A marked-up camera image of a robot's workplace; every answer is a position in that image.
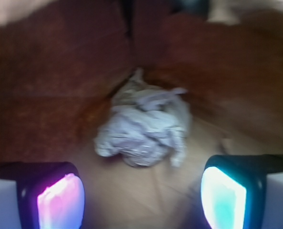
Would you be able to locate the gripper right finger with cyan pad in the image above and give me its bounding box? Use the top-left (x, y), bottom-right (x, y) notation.
top-left (201, 154), bottom-right (283, 229)

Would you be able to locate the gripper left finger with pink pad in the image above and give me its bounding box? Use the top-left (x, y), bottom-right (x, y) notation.
top-left (0, 162), bottom-right (85, 229)

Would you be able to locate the crumpled white paper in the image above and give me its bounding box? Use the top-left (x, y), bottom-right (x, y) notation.
top-left (94, 68), bottom-right (192, 167)

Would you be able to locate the brown paper bag tray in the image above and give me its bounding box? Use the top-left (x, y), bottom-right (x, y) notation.
top-left (0, 0), bottom-right (283, 229)

